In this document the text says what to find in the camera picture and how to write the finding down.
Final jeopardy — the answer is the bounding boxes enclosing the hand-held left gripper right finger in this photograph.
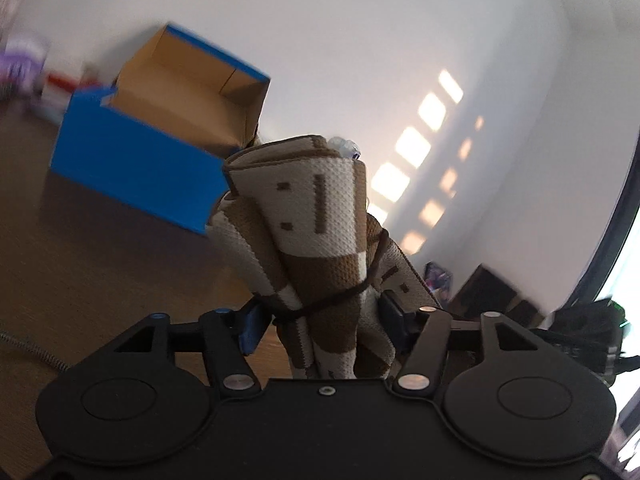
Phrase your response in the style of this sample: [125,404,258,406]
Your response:
[377,292,543,396]

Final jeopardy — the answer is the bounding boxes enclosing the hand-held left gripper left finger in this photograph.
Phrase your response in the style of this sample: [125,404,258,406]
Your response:
[112,302,273,396]

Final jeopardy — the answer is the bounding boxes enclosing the brown white checkered shopping bag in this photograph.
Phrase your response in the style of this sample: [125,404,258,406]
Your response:
[207,135,441,381]

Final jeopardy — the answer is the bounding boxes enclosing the blue cardboard box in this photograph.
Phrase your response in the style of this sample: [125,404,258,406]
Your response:
[50,22,271,236]

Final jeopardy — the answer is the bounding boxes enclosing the black smartphone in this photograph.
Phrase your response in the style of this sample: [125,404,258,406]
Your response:
[425,261,453,293]

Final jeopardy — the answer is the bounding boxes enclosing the brown wooden chair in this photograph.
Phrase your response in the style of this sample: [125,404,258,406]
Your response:
[450,265,542,322]

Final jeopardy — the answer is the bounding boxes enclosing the white and red box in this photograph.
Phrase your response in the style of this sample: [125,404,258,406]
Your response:
[42,72,83,111]

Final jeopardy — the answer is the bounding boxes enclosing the purple tissue pack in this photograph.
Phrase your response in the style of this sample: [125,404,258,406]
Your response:
[0,35,51,96]

